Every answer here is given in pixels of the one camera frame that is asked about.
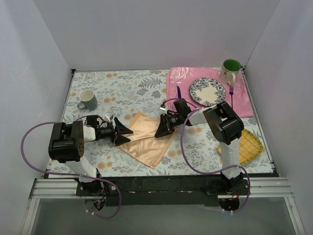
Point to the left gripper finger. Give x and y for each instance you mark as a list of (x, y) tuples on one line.
[(121, 140), (120, 129)]

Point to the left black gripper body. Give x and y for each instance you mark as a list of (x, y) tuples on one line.
[(114, 133)]

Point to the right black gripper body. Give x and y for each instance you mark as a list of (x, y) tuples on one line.
[(166, 123)]

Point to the orange satin napkin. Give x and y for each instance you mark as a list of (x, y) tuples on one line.
[(143, 146)]

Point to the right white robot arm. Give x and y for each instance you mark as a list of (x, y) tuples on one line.
[(226, 127)]

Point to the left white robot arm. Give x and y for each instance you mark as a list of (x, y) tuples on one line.
[(67, 141)]

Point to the grey mug white inside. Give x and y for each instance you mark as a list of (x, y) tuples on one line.
[(87, 100)]

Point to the floral mug green inside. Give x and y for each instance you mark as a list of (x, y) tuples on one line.
[(229, 71)]

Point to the purple knife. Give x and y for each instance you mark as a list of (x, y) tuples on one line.
[(179, 92)]

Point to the blue floral plate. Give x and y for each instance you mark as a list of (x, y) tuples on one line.
[(207, 91)]

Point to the pink floral placemat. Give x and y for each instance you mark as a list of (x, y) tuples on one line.
[(184, 76)]

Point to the purple fork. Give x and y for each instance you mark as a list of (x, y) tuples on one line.
[(231, 92)]

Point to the yellow bamboo mat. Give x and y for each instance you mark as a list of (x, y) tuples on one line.
[(250, 147)]

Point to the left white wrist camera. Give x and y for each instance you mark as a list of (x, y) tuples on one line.
[(108, 117)]

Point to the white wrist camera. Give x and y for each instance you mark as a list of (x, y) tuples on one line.
[(163, 107), (108, 117)]

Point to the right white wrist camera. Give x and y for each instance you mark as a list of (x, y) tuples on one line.
[(163, 107)]

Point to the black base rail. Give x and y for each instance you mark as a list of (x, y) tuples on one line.
[(114, 196)]

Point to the aluminium frame rail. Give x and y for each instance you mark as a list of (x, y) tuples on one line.
[(257, 187)]

